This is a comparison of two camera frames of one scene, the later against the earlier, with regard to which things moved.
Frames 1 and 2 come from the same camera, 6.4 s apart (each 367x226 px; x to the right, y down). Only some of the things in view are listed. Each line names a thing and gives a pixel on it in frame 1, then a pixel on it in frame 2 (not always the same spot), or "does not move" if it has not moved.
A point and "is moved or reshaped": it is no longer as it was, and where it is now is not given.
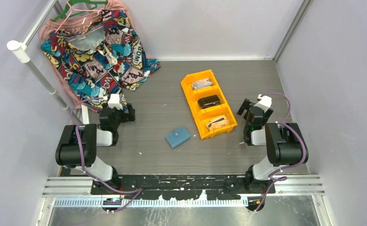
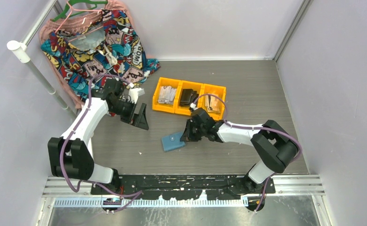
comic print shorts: (99, 59) does not move
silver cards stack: (202, 83) -> (167, 95)
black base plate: (185, 186) does not move
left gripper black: (126, 117) -> (142, 122)
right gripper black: (246, 105) -> (188, 136)
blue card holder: (178, 137) is moved or reshaped
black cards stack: (207, 101) -> (188, 96)
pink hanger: (67, 18) does not move
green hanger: (66, 12) does not move
